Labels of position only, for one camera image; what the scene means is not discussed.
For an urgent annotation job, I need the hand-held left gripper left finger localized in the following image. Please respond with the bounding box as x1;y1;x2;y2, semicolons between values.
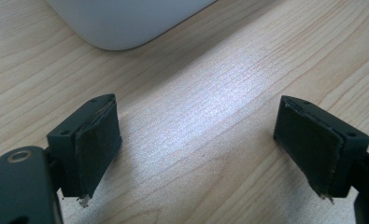
46;93;123;208

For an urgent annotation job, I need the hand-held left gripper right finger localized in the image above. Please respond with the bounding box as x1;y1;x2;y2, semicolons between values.
273;94;369;204

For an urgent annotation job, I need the white rounded container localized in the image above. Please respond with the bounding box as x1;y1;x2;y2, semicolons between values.
45;0;219;51

